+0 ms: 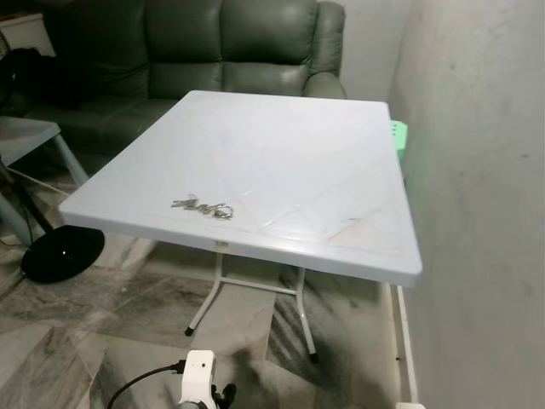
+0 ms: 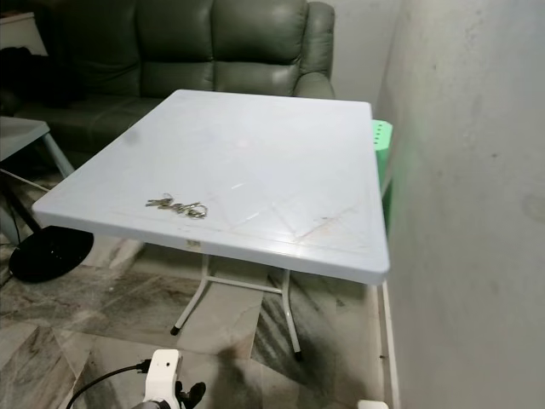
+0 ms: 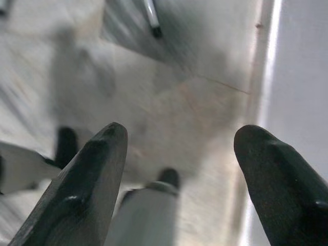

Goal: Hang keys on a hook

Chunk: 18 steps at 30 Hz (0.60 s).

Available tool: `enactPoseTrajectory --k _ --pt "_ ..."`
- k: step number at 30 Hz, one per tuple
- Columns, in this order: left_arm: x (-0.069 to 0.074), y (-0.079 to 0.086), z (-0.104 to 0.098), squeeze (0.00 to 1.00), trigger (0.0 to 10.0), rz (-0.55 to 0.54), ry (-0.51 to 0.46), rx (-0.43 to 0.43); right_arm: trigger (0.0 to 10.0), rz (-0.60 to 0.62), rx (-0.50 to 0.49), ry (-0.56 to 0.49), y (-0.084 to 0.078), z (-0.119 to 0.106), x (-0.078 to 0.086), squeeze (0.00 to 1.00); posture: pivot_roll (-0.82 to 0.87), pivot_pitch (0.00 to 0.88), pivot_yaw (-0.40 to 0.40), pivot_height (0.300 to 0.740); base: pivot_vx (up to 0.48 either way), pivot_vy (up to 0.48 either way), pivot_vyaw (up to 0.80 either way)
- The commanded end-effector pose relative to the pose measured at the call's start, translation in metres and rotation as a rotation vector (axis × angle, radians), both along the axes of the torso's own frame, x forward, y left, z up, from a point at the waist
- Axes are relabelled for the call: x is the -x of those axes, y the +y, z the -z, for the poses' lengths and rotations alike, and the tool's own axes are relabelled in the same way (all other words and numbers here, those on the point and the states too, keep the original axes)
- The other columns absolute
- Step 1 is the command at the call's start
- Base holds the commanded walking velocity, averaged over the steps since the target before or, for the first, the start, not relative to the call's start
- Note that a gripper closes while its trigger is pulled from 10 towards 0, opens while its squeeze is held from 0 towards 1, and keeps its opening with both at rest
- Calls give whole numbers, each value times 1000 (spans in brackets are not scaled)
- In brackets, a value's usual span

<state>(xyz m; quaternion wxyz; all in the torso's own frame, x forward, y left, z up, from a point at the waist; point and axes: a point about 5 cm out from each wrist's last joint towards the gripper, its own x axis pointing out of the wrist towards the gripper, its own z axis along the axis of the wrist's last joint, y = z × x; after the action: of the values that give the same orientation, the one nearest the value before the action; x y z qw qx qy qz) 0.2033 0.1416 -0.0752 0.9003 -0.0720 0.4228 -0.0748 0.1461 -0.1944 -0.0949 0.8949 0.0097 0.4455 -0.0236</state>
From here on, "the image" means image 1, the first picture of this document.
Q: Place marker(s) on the green plastic chair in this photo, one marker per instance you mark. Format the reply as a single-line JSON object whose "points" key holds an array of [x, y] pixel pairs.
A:
{"points": [[399, 135]]}

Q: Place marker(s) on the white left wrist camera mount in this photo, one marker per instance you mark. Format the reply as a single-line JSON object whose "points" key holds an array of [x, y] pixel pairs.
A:
{"points": [[197, 375]]}

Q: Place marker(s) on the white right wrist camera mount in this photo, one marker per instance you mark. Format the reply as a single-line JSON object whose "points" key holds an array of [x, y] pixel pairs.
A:
{"points": [[407, 406]]}

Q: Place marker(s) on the black bag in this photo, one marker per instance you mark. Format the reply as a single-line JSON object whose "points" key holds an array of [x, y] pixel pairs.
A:
{"points": [[34, 77]]}

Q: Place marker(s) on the white plastic folding table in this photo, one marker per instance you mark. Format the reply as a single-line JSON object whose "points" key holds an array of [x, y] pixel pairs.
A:
{"points": [[272, 162]]}

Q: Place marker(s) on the white pipe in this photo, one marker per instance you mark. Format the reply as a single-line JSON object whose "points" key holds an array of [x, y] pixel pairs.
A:
{"points": [[403, 341]]}

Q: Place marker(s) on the black round stand base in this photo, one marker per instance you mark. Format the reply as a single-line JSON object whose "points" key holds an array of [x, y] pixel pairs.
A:
{"points": [[61, 256]]}

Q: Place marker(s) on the grey side table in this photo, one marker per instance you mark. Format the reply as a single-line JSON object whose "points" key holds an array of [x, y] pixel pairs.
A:
{"points": [[21, 135]]}

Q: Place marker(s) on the green leather sofa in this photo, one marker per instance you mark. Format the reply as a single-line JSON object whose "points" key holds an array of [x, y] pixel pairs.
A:
{"points": [[255, 34]]}

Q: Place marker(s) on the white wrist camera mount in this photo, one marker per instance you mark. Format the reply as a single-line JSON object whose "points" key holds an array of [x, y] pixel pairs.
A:
{"points": [[197, 375], [407, 406]]}

